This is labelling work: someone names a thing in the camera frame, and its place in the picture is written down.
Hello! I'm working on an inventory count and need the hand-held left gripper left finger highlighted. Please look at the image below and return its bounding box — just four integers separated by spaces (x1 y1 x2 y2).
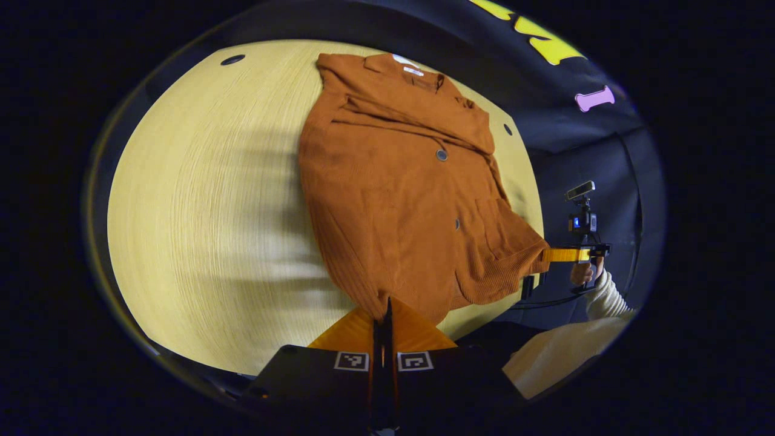
242 306 384 434

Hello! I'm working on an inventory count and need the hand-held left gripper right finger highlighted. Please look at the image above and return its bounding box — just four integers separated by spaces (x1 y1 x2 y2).
386 297 527 434

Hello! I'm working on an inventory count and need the orange jacket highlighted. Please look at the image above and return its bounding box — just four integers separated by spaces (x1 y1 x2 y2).
298 53 552 325

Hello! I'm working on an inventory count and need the black backdrop cloth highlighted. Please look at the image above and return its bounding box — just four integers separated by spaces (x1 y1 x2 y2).
145 0 667 328

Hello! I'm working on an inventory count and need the person's cream sweater torso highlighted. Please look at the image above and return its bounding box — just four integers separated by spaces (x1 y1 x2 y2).
501 315 635 400

